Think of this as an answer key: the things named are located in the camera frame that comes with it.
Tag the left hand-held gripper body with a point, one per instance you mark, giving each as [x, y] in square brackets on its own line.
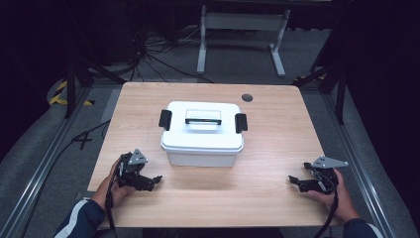
[130, 168]

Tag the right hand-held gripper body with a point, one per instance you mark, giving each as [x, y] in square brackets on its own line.
[325, 175]

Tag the white plastic storage box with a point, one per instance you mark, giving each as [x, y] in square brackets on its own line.
[198, 159]

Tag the black box latch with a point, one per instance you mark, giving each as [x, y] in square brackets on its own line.
[165, 119]
[241, 122]

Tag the white box lid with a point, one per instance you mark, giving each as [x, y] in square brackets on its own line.
[201, 135]

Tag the person's right hand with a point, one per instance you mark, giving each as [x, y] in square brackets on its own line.
[336, 198]

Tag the person's left hand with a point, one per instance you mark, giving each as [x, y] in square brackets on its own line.
[110, 190]

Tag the black tripod stand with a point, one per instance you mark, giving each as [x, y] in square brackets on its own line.
[82, 71]
[330, 82]

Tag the yellow black floor tape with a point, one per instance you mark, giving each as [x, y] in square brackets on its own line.
[64, 95]

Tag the grey table grommet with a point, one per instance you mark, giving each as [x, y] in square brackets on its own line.
[247, 97]

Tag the aluminium floor rail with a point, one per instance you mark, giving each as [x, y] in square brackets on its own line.
[43, 165]
[360, 165]

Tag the white metal table frame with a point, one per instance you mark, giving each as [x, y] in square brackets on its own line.
[242, 39]

